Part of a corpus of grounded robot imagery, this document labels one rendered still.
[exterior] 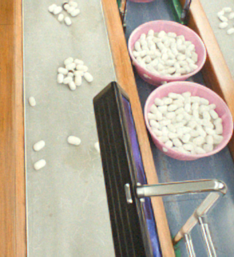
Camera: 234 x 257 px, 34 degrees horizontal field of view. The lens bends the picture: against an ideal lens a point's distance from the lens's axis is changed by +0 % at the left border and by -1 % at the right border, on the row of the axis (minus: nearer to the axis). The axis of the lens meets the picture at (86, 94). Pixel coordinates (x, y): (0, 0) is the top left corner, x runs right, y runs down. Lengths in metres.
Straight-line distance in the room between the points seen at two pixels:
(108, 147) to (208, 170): 0.55
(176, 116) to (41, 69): 0.46
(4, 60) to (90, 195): 0.53
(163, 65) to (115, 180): 0.72
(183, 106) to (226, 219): 0.36
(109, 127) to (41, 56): 0.62
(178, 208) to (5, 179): 0.49
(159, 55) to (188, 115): 0.25
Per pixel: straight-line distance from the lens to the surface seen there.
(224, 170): 1.25
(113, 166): 0.72
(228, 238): 1.18
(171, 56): 1.37
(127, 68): 1.27
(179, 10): 1.59
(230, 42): 1.49
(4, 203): 1.04
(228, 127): 1.24
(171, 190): 0.68
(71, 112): 1.18
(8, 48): 1.33
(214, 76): 1.34
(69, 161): 1.10
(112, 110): 0.76
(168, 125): 1.20
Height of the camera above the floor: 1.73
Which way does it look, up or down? 54 degrees down
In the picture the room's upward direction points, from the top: 4 degrees clockwise
